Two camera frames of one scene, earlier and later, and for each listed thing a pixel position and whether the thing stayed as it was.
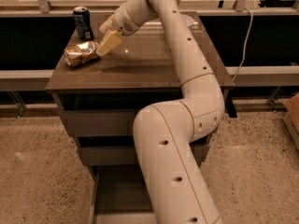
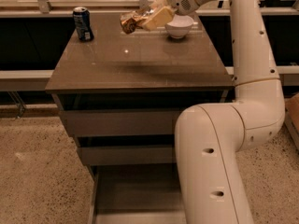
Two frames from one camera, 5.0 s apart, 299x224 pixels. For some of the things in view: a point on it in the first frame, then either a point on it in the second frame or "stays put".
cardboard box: x=291 y=118 stays put
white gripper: x=121 y=21 to x=180 y=2
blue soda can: x=82 y=18 stays put
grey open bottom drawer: x=121 y=196 stays put
